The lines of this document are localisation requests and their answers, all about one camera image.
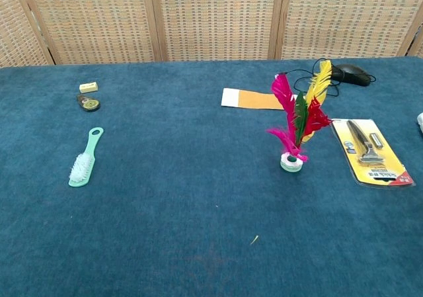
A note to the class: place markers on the razor in yellow package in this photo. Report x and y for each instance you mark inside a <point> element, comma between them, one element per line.
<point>371,151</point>

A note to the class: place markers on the white object at edge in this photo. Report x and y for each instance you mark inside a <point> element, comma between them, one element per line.
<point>420,119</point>

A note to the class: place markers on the black computer mouse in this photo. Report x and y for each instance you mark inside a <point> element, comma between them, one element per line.
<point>352,74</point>

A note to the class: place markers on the woven folding screen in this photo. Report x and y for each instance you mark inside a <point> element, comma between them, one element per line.
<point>215,19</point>

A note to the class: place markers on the orange and white card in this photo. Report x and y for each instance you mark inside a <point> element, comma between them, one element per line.
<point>251,99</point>

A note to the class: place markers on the colourful feather shuttlecock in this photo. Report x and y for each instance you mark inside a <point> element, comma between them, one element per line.
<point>299,118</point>

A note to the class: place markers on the cream rectangular eraser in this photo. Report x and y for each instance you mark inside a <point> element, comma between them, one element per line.
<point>88,87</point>

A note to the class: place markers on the small yellow feather scrap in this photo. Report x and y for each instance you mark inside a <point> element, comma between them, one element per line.
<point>254,240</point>

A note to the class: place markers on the mint green brush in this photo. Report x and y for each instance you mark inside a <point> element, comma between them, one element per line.
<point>86,159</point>

